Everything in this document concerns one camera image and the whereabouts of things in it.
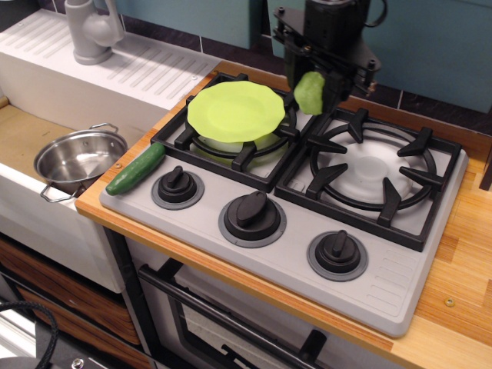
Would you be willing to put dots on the lime green plastic plate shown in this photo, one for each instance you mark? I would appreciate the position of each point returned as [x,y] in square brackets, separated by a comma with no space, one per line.
[235,111]

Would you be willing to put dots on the black left stove knob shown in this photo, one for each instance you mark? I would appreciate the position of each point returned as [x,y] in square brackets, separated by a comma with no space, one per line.
[177,190]

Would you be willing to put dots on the white right burner cap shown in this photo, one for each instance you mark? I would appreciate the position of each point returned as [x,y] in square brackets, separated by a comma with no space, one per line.
[368,164]

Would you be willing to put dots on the grey toy faucet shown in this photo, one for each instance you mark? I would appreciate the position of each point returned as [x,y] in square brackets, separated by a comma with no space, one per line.
[92,34]

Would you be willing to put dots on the white toy sink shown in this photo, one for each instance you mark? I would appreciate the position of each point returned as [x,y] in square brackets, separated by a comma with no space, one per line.
[51,93]

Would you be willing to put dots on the dark green toy pickle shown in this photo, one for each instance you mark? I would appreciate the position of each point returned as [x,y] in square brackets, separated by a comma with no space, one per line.
[137,170]

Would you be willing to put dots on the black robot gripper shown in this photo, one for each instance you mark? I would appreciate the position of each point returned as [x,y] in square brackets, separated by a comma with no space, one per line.
[326,36]

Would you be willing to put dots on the grey toy stove top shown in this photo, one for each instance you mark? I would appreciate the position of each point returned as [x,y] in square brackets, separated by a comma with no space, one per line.
[384,297]

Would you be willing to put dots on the black left burner grate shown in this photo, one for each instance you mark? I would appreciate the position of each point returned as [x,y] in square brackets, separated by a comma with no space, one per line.
[262,172]

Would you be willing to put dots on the white left burner cap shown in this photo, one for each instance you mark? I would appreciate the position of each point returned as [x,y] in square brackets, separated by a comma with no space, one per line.
[264,145]

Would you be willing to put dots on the wooden drawer front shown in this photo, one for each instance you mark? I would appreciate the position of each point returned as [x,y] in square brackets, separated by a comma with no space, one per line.
[84,311]

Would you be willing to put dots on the black burner grate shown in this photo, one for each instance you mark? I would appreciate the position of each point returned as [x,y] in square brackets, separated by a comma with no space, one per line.
[262,172]
[406,222]

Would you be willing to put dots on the white burner cap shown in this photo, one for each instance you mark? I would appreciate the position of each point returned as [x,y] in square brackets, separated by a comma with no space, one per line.
[368,164]
[264,145]

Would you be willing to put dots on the stainless steel pot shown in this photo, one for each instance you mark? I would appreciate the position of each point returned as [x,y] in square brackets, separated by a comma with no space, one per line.
[72,163]

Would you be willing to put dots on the light green toy cauliflower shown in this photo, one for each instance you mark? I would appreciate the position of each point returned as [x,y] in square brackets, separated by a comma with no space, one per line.
[308,93]

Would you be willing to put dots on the black middle stove knob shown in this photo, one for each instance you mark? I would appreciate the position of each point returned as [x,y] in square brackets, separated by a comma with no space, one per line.
[252,221]

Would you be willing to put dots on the black right burner grate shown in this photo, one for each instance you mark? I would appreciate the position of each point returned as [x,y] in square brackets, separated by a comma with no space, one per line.
[406,222]

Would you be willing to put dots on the black oven door handle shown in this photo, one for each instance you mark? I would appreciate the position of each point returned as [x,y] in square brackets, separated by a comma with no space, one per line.
[305,358]

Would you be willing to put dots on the black right stove knob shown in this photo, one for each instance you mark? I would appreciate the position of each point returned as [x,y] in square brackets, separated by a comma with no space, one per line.
[337,256]

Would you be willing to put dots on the black stove knob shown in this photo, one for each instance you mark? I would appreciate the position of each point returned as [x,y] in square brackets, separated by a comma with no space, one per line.
[177,190]
[337,256]
[252,221]

